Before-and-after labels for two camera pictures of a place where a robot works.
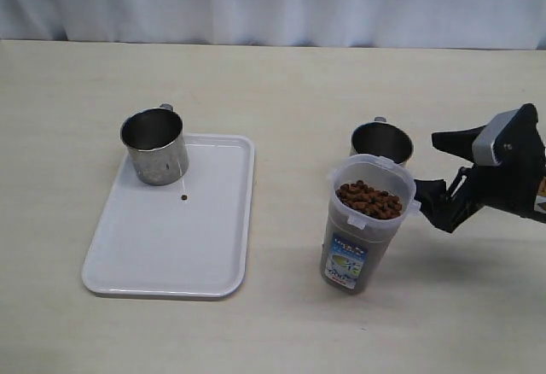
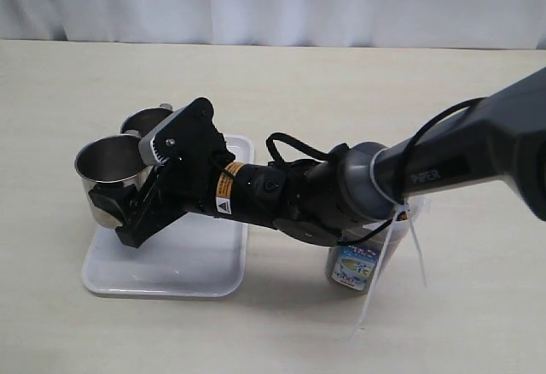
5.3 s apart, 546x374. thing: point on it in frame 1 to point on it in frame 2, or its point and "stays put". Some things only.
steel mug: x=382 y=138 to x=110 y=160
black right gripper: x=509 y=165 to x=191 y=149
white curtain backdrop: x=406 y=6 stays put
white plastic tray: x=191 y=237 stays put
